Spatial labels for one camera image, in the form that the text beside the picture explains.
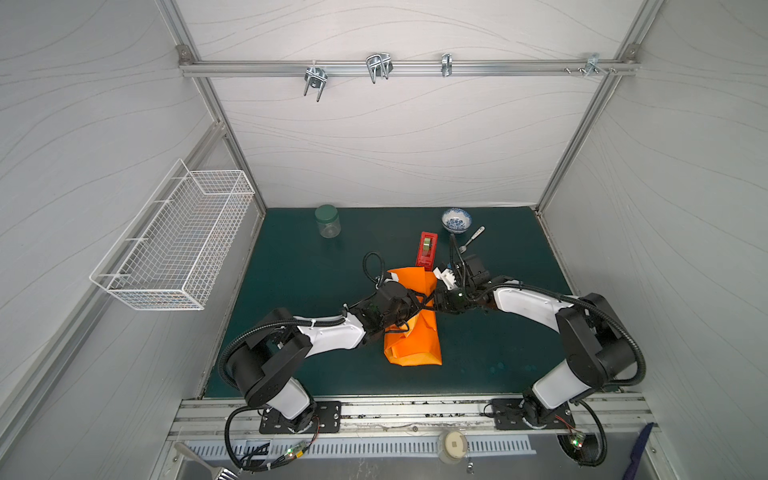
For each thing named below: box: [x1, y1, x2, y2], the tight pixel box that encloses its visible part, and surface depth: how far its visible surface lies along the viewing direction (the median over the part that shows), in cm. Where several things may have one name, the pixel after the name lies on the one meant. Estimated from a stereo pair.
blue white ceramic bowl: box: [441, 208, 472, 234], surface depth 117 cm
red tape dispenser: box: [416, 232, 438, 272], surface depth 103 cm
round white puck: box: [444, 431, 468, 459], surface depth 62 cm
